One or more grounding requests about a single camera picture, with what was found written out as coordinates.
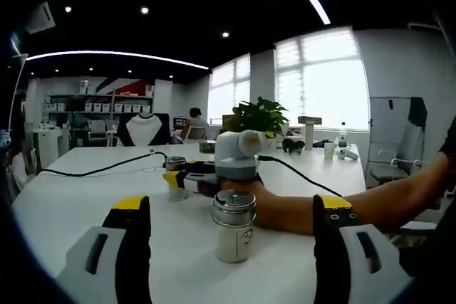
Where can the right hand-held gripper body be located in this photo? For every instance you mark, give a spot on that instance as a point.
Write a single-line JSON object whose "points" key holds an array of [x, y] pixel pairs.
{"points": [[235, 154]]}

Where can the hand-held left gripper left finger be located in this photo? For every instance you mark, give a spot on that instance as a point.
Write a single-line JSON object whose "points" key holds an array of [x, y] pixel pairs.
{"points": [[128, 247]]}

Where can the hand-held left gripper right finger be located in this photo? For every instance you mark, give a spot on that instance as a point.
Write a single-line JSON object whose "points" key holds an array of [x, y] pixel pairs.
{"points": [[331, 254]]}

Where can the small glass seasoning bottle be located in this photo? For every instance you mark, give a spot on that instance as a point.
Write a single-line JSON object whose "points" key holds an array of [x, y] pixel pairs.
{"points": [[178, 195], [231, 243]]}

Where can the clear water bottle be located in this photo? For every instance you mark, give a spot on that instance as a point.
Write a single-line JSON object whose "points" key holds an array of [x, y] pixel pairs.
{"points": [[342, 138]]}

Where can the person's right hand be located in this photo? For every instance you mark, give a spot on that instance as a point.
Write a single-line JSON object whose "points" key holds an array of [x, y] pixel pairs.
{"points": [[263, 200]]}

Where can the brown cardboard box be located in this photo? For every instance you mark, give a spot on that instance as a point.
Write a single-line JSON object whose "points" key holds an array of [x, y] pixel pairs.
{"points": [[228, 120]]}

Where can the large green potted plant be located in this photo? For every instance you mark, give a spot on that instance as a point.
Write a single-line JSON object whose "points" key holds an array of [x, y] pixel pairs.
{"points": [[256, 115]]}

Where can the window with white blinds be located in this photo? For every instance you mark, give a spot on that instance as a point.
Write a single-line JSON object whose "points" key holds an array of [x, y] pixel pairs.
{"points": [[228, 97], [320, 87]]}

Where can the dark grey headset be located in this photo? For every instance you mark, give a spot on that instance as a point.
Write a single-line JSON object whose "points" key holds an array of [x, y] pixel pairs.
{"points": [[294, 147]]}

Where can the chair draped white black shirt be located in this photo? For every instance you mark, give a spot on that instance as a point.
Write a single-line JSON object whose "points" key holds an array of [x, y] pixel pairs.
{"points": [[142, 129]]}

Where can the white tumbler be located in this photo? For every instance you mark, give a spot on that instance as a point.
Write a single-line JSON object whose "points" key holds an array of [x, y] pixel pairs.
{"points": [[309, 138]]}

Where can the flat wooden box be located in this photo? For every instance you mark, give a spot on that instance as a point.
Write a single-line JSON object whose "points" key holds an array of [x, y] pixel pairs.
{"points": [[310, 120]]}

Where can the white paper cup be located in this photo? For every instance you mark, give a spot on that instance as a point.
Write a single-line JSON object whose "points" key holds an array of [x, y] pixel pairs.
{"points": [[329, 151]]}

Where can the grey office chair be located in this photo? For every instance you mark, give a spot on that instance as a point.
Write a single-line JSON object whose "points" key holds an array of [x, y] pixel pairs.
{"points": [[384, 172]]}

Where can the white controller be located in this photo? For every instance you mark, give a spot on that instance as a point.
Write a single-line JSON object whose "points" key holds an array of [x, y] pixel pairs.
{"points": [[347, 154]]}

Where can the white mesh chair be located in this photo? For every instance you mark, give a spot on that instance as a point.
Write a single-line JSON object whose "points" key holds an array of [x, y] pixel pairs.
{"points": [[97, 129]]}

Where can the storage shelf with white bins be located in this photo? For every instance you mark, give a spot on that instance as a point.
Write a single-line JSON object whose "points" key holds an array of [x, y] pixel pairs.
{"points": [[107, 107]]}

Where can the whiteboard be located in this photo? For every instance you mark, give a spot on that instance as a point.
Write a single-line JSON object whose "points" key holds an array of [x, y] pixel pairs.
{"points": [[388, 122]]}

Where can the black jacket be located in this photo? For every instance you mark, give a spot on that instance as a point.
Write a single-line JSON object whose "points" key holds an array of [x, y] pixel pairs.
{"points": [[417, 111]]}

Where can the group of round ceiling spotlights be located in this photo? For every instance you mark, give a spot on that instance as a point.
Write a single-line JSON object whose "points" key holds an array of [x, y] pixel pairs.
{"points": [[144, 10]]}

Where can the ceiling air conditioner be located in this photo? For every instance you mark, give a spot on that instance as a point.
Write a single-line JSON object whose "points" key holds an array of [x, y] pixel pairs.
{"points": [[42, 17]]}

